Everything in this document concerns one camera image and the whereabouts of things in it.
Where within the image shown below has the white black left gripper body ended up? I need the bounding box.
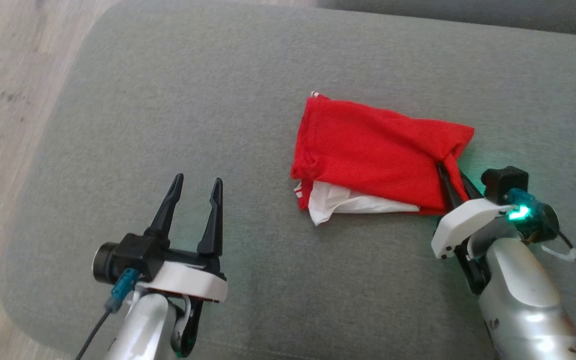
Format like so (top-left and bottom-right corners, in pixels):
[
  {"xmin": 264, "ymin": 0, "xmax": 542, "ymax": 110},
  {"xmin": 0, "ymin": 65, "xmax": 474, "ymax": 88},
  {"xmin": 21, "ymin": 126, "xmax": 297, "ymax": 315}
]
[{"xmin": 138, "ymin": 247, "xmax": 229, "ymax": 358}]

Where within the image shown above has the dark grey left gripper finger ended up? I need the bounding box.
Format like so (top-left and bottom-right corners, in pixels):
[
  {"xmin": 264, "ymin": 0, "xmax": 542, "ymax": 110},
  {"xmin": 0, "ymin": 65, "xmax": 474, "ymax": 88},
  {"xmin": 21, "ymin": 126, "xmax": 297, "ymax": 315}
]
[
  {"xmin": 144, "ymin": 172, "xmax": 185, "ymax": 239},
  {"xmin": 197, "ymin": 177, "xmax": 224, "ymax": 257}
]

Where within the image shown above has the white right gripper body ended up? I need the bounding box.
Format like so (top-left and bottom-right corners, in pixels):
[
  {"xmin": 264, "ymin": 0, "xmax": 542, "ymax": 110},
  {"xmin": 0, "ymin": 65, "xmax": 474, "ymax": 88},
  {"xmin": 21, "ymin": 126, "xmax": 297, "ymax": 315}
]
[{"xmin": 430, "ymin": 198, "xmax": 560, "ymax": 260}]

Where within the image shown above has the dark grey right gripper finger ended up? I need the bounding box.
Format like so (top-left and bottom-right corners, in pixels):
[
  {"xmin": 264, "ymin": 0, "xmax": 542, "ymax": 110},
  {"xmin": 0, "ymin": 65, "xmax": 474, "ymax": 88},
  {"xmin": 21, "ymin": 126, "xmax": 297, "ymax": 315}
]
[
  {"xmin": 436, "ymin": 162, "xmax": 465, "ymax": 210},
  {"xmin": 460, "ymin": 169, "xmax": 484, "ymax": 201}
]

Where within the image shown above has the red jersey with black print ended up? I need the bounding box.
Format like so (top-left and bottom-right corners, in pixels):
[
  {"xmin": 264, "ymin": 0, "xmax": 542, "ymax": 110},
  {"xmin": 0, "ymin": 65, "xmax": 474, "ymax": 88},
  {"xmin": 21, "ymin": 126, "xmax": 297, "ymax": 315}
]
[{"xmin": 290, "ymin": 91, "xmax": 475, "ymax": 226}]

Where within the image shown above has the black cable with blue plug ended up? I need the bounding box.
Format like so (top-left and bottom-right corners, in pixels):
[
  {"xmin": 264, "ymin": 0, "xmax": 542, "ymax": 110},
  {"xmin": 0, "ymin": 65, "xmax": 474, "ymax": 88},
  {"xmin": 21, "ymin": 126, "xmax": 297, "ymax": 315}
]
[{"xmin": 75, "ymin": 267, "xmax": 140, "ymax": 360}]

